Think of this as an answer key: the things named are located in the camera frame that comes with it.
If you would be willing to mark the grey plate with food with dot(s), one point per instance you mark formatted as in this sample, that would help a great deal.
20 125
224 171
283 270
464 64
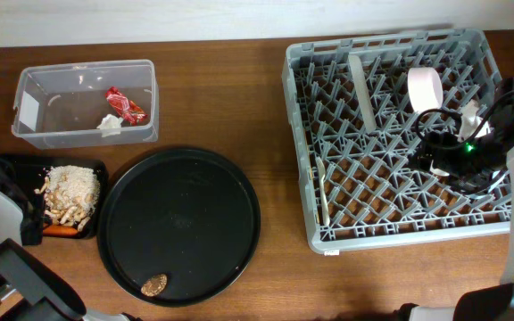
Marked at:
362 93

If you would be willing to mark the red snack wrapper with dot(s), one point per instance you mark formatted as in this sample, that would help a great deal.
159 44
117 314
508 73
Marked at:
125 108

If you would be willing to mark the wooden chopstick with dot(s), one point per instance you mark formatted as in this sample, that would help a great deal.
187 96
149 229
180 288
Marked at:
311 175

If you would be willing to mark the white plastic fork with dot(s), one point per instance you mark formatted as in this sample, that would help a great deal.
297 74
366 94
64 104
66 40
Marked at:
323 198

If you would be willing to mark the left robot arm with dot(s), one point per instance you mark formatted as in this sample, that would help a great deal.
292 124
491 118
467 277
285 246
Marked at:
44 295

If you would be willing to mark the white cup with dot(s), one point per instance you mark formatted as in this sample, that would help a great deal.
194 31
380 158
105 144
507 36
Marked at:
439 172

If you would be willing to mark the brown cookie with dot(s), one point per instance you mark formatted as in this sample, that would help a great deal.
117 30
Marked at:
155 285

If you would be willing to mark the black round tray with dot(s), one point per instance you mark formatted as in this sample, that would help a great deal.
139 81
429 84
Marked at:
188 213

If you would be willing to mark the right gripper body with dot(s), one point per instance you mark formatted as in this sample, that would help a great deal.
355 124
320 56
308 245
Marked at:
470 168

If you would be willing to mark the white tissue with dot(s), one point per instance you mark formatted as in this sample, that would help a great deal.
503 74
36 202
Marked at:
110 125

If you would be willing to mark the clear plastic bin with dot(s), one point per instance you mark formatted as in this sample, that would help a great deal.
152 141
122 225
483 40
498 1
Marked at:
60 106

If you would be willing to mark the black rectangular tray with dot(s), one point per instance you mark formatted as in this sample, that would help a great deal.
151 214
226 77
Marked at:
28 171

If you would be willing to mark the pile of food scraps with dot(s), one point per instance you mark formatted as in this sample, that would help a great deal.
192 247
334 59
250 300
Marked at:
70 196

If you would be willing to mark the orange carrot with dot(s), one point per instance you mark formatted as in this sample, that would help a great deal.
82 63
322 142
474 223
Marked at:
60 231

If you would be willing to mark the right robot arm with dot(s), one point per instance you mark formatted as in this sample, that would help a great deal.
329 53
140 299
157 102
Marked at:
494 303

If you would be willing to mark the grey dishwasher rack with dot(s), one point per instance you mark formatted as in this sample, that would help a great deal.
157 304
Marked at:
374 199

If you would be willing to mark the pink bowl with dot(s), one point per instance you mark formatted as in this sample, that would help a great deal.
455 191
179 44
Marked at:
425 89

